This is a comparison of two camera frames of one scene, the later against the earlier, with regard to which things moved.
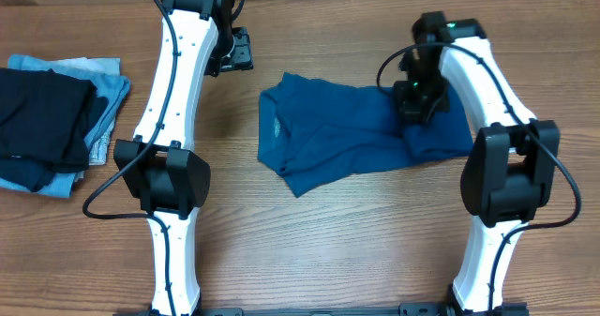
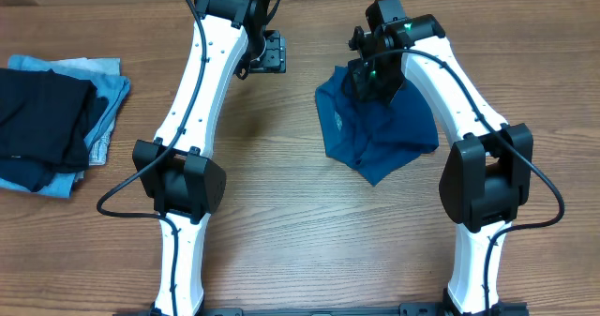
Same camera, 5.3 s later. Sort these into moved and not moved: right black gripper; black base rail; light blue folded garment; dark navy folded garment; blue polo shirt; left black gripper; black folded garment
Moved: right black gripper; left black gripper; blue polo shirt
Not moved: black folded garment; black base rail; dark navy folded garment; light blue folded garment
